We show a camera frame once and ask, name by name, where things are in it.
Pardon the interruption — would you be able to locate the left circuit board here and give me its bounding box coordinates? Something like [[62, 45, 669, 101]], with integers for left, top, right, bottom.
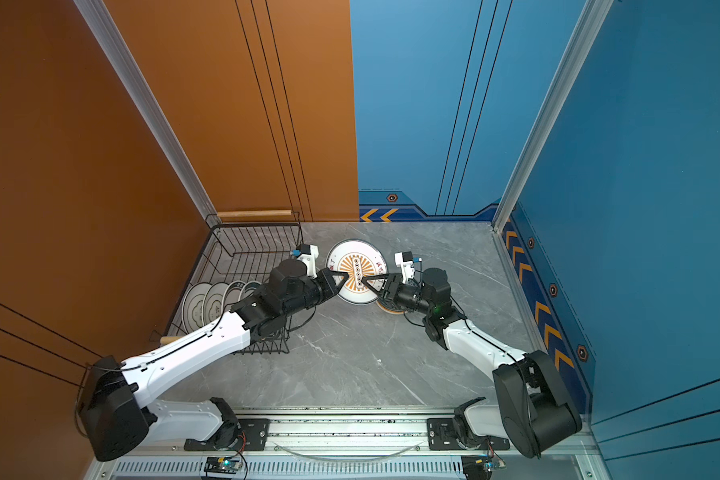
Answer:
[[203, 456, 245, 479]]

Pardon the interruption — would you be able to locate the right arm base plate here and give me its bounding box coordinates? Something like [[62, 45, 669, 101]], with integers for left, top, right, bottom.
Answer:
[[426, 417, 511, 451]]

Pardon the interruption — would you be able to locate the grey green plate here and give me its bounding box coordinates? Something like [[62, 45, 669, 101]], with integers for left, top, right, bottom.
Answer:
[[376, 299, 405, 315]]

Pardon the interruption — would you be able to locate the white patterned plate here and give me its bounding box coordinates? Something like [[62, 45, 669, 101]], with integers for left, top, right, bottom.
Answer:
[[203, 282, 229, 325], [239, 281, 261, 300], [326, 239, 388, 305], [182, 282, 212, 332], [222, 280, 246, 312]]

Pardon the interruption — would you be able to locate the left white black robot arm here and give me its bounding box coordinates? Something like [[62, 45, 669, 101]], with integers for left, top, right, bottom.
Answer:
[[76, 259, 349, 462]]

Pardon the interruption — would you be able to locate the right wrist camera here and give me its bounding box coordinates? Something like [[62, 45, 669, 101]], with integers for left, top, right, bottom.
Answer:
[[394, 251, 422, 283]]

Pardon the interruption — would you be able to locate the right circuit board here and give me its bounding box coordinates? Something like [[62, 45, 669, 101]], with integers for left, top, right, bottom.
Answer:
[[461, 456, 506, 480]]

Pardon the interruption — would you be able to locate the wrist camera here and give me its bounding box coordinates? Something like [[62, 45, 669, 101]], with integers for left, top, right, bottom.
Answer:
[[394, 251, 422, 283], [292, 244, 319, 278]]

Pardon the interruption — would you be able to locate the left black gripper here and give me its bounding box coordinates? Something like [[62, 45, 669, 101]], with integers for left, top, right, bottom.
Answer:
[[281, 268, 350, 322]]

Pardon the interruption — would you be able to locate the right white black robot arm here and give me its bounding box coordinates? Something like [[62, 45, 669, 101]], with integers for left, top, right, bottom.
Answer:
[[362, 268, 583, 458]]

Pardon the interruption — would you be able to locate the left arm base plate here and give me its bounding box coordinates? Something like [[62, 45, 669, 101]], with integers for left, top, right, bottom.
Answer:
[[183, 418, 270, 453]]

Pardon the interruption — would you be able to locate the aluminium mounting rail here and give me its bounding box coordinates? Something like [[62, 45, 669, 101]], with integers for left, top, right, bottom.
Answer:
[[88, 407, 609, 479]]

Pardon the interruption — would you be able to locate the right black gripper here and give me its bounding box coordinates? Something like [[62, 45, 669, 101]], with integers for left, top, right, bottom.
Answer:
[[363, 276, 436, 318]]

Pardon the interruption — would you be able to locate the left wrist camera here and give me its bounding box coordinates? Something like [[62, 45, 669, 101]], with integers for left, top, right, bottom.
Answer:
[[292, 244, 319, 278]]

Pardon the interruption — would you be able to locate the black wire dish rack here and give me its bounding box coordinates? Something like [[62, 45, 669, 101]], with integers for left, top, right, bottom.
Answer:
[[161, 220, 303, 336]]

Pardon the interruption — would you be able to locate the circuit board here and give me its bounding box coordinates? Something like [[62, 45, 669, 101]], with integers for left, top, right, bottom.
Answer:
[[203, 456, 245, 479], [461, 456, 506, 480]]

